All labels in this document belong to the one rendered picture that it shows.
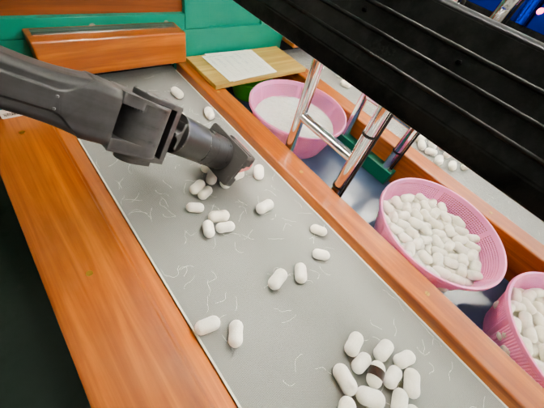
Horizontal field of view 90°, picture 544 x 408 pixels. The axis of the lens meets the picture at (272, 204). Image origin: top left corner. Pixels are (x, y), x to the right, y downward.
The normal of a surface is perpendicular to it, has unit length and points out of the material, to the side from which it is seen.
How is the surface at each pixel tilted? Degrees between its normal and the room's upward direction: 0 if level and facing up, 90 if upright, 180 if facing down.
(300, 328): 0
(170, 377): 0
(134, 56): 90
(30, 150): 0
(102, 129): 74
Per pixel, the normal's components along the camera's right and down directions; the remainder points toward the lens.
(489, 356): 0.22, -0.61
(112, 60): 0.62, 0.69
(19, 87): 0.65, 0.49
